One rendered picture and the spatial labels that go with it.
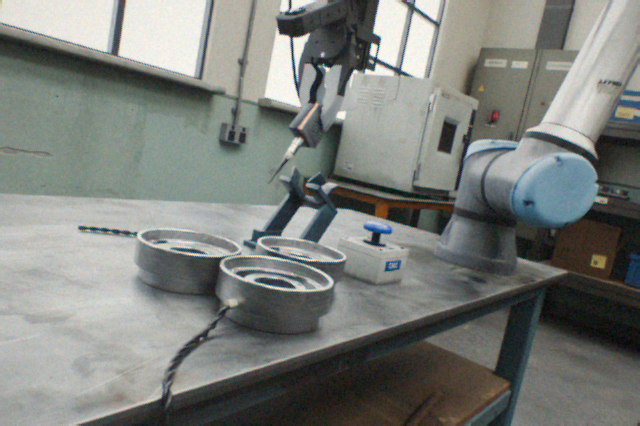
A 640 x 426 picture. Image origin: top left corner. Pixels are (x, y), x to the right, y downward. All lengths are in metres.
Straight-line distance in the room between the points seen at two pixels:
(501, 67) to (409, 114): 1.84
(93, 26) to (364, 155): 1.55
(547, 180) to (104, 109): 1.77
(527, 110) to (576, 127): 3.55
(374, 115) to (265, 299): 2.57
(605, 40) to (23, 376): 0.85
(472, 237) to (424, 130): 1.88
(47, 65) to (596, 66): 1.77
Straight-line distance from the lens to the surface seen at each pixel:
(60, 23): 2.23
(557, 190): 0.82
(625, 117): 3.98
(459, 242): 0.94
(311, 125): 0.71
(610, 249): 3.92
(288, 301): 0.42
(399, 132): 2.84
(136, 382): 0.34
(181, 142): 2.41
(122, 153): 2.26
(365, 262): 0.66
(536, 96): 4.40
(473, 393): 1.08
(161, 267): 0.48
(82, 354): 0.37
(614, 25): 0.92
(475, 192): 0.94
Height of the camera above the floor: 0.96
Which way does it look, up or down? 7 degrees down
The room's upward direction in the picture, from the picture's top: 11 degrees clockwise
